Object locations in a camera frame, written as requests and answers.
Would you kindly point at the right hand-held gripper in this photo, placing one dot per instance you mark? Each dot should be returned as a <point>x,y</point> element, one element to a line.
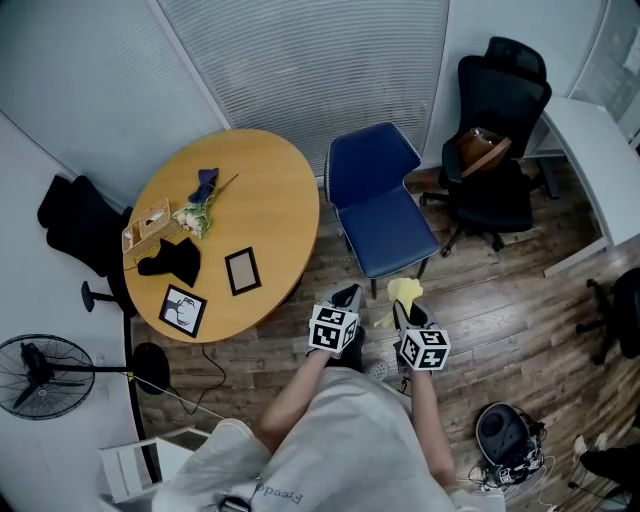
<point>425,350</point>

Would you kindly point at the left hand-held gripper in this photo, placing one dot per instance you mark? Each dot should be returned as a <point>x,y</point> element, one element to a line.
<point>330,332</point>

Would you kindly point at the yellow wiping cloth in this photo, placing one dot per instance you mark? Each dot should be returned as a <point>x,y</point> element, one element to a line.
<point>405,290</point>

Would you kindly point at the blue chair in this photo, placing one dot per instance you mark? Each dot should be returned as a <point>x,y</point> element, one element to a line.
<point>385,230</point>

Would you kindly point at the person's left forearm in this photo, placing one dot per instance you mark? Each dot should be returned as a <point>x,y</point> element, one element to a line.
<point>295,400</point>

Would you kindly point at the person's right forearm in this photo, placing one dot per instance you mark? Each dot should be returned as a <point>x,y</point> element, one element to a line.
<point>430,425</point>

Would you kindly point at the small black swivel chair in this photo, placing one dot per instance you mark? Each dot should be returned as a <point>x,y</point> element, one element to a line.
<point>630,310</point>

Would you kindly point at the black mesh office chair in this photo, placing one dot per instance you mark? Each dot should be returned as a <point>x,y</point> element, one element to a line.
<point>500,95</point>

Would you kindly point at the black padded office chair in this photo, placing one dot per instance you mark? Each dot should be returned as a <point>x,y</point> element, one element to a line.
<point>80,225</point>

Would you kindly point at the white folding chair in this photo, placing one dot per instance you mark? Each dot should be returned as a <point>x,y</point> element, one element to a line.
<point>125,470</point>

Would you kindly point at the person's black trouser leg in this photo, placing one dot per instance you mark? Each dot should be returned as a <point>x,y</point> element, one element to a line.
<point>352,350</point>

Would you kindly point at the person's grey clog shoe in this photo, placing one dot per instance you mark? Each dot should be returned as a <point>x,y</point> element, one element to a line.
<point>376,371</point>

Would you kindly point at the round wooden table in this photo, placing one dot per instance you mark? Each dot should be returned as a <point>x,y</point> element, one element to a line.
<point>270,200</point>

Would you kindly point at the person's grey shirt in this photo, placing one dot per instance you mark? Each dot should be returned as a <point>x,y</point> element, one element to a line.
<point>340,450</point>

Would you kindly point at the flower bouquet with blue wrap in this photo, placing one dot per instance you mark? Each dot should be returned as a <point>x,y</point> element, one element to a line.
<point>192,217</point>

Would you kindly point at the black cloth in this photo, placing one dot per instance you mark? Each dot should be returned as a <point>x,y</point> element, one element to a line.
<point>175,262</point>

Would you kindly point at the brown leather handbag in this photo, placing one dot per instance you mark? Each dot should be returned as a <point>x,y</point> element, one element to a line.
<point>475,147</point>

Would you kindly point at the white venetian blind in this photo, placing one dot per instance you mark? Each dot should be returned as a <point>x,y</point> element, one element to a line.
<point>300,75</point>

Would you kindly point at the white desk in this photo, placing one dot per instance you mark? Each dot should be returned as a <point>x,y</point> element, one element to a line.
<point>600,165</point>

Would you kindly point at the black standing fan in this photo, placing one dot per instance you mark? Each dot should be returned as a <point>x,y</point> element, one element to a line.
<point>35,372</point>

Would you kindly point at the empty dark picture frame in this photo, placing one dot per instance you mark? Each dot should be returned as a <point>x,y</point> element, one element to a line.
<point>243,271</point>

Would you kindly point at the picture frame with drawing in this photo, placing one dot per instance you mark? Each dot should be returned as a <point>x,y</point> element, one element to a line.
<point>182,311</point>

